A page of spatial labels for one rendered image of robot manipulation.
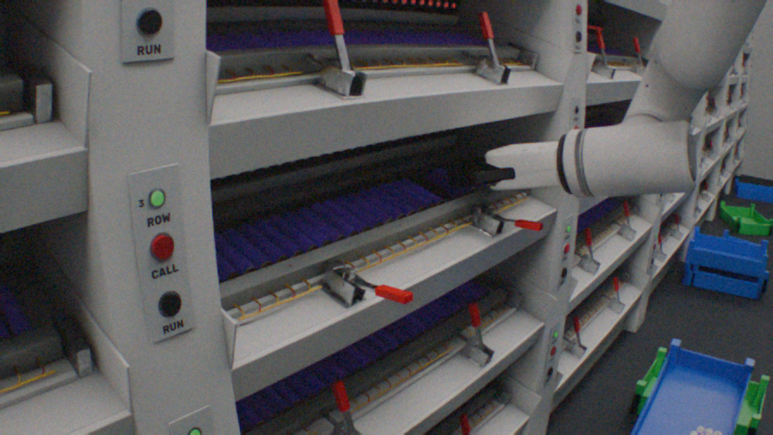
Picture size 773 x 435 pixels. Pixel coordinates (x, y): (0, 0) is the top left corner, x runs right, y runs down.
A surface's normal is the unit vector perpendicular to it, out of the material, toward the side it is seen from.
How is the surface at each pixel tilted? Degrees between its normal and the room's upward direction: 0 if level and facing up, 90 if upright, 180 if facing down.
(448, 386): 18
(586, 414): 0
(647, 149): 69
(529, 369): 90
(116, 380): 90
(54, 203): 108
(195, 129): 90
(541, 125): 90
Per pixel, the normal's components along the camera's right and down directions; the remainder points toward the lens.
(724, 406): -0.22, -0.82
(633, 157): -0.65, 0.04
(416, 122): 0.73, 0.47
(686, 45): -0.73, 0.40
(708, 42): -0.42, 0.60
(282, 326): 0.24, -0.85
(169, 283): 0.77, 0.19
